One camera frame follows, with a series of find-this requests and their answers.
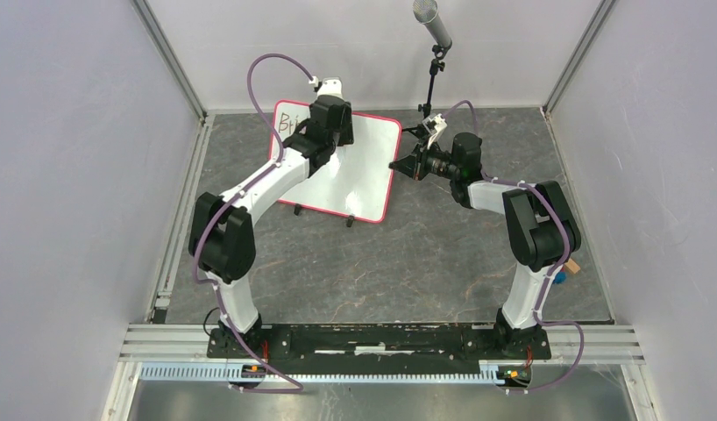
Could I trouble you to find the black whiteboard easel stand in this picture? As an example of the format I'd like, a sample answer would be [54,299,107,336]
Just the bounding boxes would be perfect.
[293,203,356,228]

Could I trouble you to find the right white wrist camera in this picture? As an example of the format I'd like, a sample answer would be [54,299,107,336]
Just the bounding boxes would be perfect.
[422,113,448,149]

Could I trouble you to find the wooden block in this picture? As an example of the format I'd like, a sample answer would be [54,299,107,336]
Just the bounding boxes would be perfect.
[564,259,581,275]

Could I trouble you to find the black microphone tripod stand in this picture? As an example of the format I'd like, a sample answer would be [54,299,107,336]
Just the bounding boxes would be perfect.
[417,44,450,120]

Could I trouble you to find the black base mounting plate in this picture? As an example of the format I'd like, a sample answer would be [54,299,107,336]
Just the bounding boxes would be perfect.
[207,323,552,376]

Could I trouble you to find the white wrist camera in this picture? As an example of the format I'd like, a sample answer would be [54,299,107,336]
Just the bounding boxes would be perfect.
[309,76,344,99]
[422,113,448,149]

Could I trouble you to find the pink framed whiteboard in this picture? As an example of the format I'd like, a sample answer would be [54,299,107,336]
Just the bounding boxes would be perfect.
[256,112,401,223]

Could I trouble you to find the grey microphone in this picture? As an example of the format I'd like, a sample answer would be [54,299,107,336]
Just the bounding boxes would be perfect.
[412,0,452,49]

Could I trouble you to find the slotted cable duct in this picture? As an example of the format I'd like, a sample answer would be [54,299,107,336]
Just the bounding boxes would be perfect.
[139,362,530,386]

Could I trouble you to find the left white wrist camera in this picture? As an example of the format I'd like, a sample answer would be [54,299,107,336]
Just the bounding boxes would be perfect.
[309,76,344,99]

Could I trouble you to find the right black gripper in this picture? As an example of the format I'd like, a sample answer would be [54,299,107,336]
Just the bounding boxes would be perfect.
[389,137,459,182]

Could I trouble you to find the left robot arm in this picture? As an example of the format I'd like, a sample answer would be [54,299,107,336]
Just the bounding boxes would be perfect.
[188,94,353,358]

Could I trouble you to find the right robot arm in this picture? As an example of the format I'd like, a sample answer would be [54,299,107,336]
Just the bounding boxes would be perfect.
[388,132,581,358]

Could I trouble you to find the blue toy brick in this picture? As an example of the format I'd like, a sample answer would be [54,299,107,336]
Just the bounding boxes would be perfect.
[553,271,567,284]

